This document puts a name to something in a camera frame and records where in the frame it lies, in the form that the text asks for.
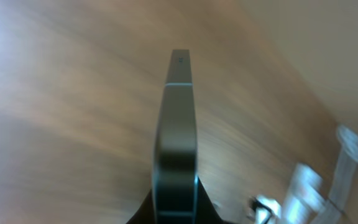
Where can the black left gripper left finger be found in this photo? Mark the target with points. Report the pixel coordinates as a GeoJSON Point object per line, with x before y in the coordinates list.
{"type": "Point", "coordinates": [145, 213]}

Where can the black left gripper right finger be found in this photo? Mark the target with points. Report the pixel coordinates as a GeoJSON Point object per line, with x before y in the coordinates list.
{"type": "Point", "coordinates": [205, 212]}

